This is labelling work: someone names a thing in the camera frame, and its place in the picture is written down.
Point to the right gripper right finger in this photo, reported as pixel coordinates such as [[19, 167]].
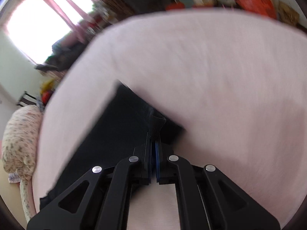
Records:
[[206, 197]]

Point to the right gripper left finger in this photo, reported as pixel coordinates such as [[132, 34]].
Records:
[[100, 198]]

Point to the black pants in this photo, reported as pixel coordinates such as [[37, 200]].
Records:
[[128, 126]]

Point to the bear print pillow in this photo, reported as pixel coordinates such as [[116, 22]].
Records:
[[27, 200]]

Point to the purple patterned pillow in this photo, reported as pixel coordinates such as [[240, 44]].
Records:
[[13, 178]]

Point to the rolled bear print quilt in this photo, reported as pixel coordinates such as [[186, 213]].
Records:
[[20, 140]]

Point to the pink bed sheet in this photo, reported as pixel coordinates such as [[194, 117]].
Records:
[[235, 81]]

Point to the yellow plush toy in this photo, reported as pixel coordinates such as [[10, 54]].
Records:
[[48, 86]]

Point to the chair with dark clothes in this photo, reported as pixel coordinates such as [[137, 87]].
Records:
[[64, 53]]

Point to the pink curtains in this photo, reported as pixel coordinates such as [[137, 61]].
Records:
[[75, 13]]

